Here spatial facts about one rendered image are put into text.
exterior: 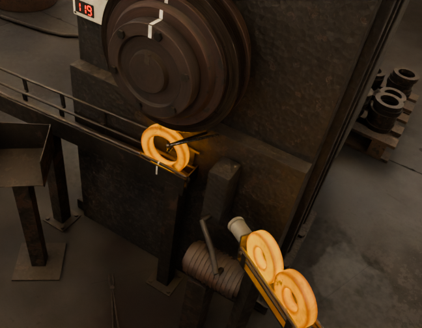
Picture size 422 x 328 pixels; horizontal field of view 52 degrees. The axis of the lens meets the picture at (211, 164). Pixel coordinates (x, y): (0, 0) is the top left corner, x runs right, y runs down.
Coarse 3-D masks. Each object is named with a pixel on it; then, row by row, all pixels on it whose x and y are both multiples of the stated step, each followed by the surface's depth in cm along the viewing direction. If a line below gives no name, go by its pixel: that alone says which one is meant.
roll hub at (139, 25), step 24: (144, 24) 109; (168, 24) 111; (120, 48) 118; (144, 48) 115; (168, 48) 110; (120, 72) 123; (144, 72) 117; (168, 72) 115; (192, 72) 111; (144, 96) 125; (168, 96) 120; (192, 96) 116
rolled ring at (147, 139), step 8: (152, 128) 146; (160, 128) 144; (144, 136) 150; (152, 136) 148; (160, 136) 146; (168, 136) 144; (176, 136) 144; (144, 144) 153; (152, 144) 154; (184, 144) 145; (144, 152) 155; (152, 152) 154; (176, 152) 146; (184, 152) 145; (160, 160) 155; (168, 160) 155; (176, 160) 148; (184, 160) 146; (176, 168) 150
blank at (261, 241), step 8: (256, 232) 127; (264, 232) 126; (248, 240) 132; (256, 240) 127; (264, 240) 123; (272, 240) 123; (248, 248) 133; (256, 248) 129; (264, 248) 123; (272, 248) 121; (256, 256) 131; (272, 256) 121; (280, 256) 121; (256, 264) 130; (264, 264) 130; (272, 264) 121; (280, 264) 121; (264, 272) 126; (272, 272) 122; (272, 280) 123
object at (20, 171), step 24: (0, 144) 161; (24, 144) 162; (48, 144) 154; (0, 168) 155; (24, 168) 155; (48, 168) 155; (24, 192) 161; (24, 216) 170; (24, 264) 193; (48, 264) 195
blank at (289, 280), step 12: (276, 276) 120; (288, 276) 114; (300, 276) 114; (276, 288) 122; (288, 288) 116; (300, 288) 111; (288, 300) 120; (300, 300) 112; (312, 300) 110; (288, 312) 118; (300, 312) 113; (312, 312) 110; (300, 324) 114; (312, 324) 114
